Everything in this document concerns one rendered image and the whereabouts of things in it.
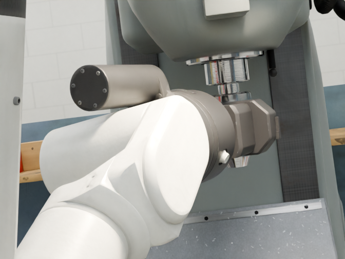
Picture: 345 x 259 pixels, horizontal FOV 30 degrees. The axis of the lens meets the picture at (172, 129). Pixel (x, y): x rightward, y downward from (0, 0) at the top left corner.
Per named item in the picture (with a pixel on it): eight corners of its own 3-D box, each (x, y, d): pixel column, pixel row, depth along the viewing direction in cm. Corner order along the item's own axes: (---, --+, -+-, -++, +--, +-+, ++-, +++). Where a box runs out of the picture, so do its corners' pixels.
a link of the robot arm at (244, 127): (274, 78, 65) (232, 80, 54) (285, 172, 65) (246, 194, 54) (164, 92, 70) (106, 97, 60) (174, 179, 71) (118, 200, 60)
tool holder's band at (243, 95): (220, 103, 74) (219, 94, 74) (258, 98, 71) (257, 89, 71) (201, 106, 70) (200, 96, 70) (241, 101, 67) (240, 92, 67)
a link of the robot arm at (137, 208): (218, 144, 51) (175, 268, 41) (125, 167, 55) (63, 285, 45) (184, 76, 49) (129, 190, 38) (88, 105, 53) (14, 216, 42)
